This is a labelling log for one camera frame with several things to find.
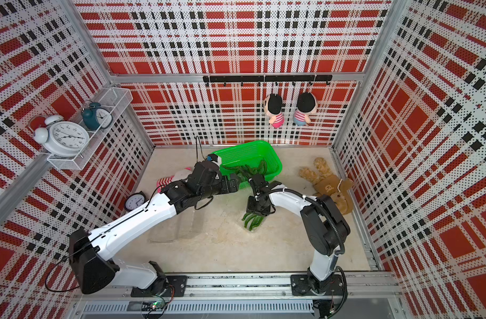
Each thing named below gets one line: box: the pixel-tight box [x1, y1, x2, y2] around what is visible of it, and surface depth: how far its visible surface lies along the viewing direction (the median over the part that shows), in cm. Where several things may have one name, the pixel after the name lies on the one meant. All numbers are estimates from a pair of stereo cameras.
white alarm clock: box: [33, 114, 91, 159], surface depth 63 cm
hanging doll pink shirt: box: [264, 93, 286, 129], surface depth 98 cm
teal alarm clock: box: [81, 102, 113, 131], surface depth 73 cm
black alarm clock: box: [124, 190, 148, 212], surface depth 97 cm
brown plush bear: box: [298, 157, 354, 215], surface depth 100 cm
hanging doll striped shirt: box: [293, 91, 319, 127], surface depth 98 cm
